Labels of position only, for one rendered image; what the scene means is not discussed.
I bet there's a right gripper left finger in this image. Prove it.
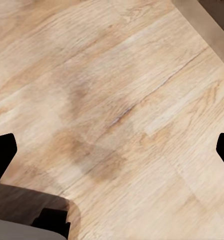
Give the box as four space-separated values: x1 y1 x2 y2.
0 133 18 179

